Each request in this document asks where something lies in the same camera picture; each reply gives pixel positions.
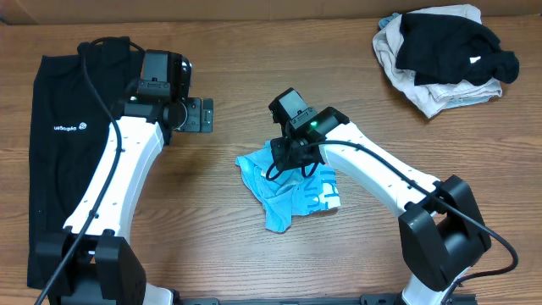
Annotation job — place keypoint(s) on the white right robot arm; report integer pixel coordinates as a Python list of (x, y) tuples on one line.
[(439, 220)]

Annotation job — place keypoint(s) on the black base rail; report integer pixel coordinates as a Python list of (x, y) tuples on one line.
[(288, 301)]

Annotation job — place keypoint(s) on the black crumpled garment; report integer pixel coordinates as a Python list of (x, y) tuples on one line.
[(448, 49)]

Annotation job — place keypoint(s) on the beige folded garment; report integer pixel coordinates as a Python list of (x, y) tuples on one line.
[(429, 99)]

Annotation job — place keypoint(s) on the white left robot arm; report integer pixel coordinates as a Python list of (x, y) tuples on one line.
[(91, 261)]

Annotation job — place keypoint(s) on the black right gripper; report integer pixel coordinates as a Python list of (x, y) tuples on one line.
[(279, 146)]

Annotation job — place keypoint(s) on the black folded garment with logo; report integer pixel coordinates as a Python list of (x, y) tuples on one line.
[(68, 132)]

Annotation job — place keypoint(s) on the grey-blue garment under pile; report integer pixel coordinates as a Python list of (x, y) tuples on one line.
[(388, 20)]

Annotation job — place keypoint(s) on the light blue t-shirt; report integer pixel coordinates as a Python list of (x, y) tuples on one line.
[(290, 194)]

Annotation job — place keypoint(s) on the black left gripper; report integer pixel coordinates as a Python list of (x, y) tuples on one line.
[(198, 119)]

